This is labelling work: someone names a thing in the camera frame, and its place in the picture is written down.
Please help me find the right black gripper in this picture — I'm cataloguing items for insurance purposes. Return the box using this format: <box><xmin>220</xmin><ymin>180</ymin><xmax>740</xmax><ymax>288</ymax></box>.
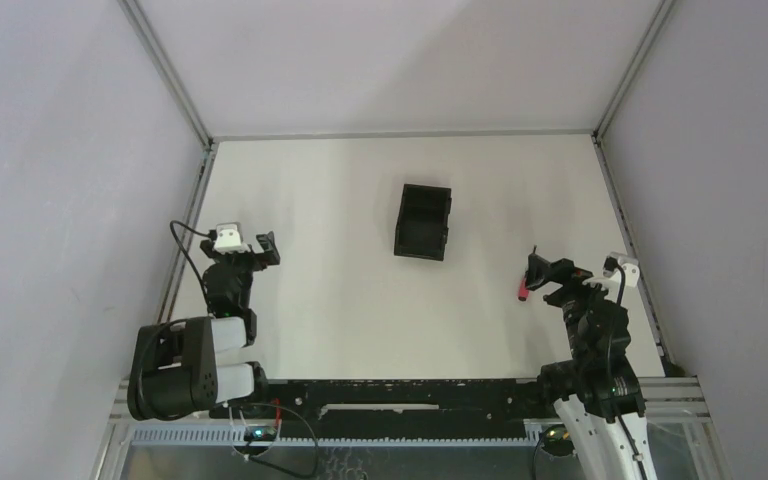
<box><xmin>524</xmin><ymin>252</ymin><xmax>620</xmax><ymax>360</ymax></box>

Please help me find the red handled screwdriver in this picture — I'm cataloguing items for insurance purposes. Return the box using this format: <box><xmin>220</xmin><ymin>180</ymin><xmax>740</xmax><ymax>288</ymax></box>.
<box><xmin>518</xmin><ymin>245</ymin><xmax>538</xmax><ymax>302</ymax></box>

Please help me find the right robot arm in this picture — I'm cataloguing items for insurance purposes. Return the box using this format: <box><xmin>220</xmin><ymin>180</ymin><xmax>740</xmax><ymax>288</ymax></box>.
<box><xmin>521</xmin><ymin>252</ymin><xmax>657</xmax><ymax>479</ymax></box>

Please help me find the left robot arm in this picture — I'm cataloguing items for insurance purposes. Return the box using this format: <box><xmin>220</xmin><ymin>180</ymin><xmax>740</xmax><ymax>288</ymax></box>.
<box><xmin>126</xmin><ymin>230</ymin><xmax>281</xmax><ymax>421</ymax></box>

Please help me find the black plastic bin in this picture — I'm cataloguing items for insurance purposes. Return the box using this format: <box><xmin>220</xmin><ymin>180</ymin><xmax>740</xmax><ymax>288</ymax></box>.
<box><xmin>394</xmin><ymin>184</ymin><xmax>452</xmax><ymax>262</ymax></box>

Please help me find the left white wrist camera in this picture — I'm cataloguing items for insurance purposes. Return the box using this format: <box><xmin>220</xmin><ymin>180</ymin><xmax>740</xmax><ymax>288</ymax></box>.
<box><xmin>213</xmin><ymin>222</ymin><xmax>250</xmax><ymax>255</ymax></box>

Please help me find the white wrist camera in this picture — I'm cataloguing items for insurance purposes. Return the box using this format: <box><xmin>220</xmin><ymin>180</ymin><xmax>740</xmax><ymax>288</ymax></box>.
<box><xmin>602</xmin><ymin>252</ymin><xmax>641</xmax><ymax>288</ymax></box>
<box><xmin>213</xmin><ymin>222</ymin><xmax>250</xmax><ymax>255</ymax></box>

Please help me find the right black cable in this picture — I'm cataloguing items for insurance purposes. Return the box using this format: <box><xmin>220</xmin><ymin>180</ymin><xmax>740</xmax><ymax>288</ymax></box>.
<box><xmin>605</xmin><ymin>264</ymin><xmax>650</xmax><ymax>480</ymax></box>

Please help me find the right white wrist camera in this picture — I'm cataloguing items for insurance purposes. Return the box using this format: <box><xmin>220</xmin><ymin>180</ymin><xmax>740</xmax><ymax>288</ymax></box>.
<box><xmin>602</xmin><ymin>252</ymin><xmax>641</xmax><ymax>288</ymax></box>

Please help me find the left black cable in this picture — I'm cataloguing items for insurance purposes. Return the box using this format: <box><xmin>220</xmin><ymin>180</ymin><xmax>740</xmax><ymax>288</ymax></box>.
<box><xmin>169</xmin><ymin>220</ymin><xmax>218</xmax><ymax>313</ymax></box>

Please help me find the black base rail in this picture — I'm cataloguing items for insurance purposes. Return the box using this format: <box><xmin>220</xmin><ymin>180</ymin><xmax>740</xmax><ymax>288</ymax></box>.
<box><xmin>264</xmin><ymin>378</ymin><xmax>556</xmax><ymax>441</ymax></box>

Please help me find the black cable under rail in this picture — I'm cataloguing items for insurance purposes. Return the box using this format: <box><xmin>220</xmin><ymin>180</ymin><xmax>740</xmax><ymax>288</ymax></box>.
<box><xmin>228</xmin><ymin>400</ymin><xmax>322</xmax><ymax>480</ymax></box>

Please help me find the white toothed cable duct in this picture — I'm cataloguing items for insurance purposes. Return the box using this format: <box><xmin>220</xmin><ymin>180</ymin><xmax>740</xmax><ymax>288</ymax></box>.
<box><xmin>128</xmin><ymin>425</ymin><xmax>544</xmax><ymax>448</ymax></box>

